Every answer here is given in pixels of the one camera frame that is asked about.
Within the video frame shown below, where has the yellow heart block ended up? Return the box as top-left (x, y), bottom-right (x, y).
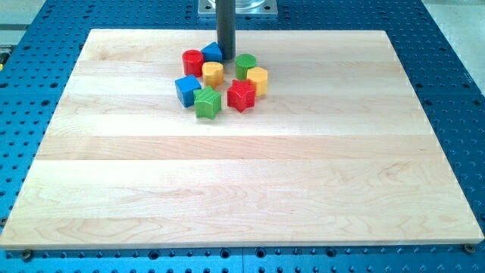
top-left (202, 61), bottom-right (224, 89)

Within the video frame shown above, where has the red star block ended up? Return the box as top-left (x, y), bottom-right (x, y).
top-left (227, 80), bottom-right (255, 112)

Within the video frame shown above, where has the red cylinder block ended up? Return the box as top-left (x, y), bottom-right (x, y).
top-left (182, 49), bottom-right (205, 77)

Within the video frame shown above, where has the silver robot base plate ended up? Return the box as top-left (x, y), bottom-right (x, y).
top-left (196, 0), bottom-right (278, 18)

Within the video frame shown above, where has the light wooden board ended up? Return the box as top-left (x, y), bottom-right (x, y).
top-left (1, 29), bottom-right (483, 249)

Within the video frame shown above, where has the blue cube block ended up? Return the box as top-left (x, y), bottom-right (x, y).
top-left (175, 74), bottom-right (201, 108)

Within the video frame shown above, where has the green cylinder block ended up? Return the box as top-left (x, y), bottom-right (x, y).
top-left (236, 54), bottom-right (257, 80)

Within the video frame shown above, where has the yellow hexagon block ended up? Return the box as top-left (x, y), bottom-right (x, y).
top-left (246, 67), bottom-right (268, 96)

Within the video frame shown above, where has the blue triangle block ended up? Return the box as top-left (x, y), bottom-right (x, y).
top-left (201, 42), bottom-right (223, 63)

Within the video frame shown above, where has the green star block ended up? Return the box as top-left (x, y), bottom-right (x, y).
top-left (193, 86), bottom-right (221, 120)

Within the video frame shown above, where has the right board stop bolt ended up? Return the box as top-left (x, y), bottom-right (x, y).
top-left (463, 244), bottom-right (475, 254)

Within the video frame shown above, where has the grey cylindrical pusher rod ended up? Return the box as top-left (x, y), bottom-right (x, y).
top-left (215, 0), bottom-right (236, 61)

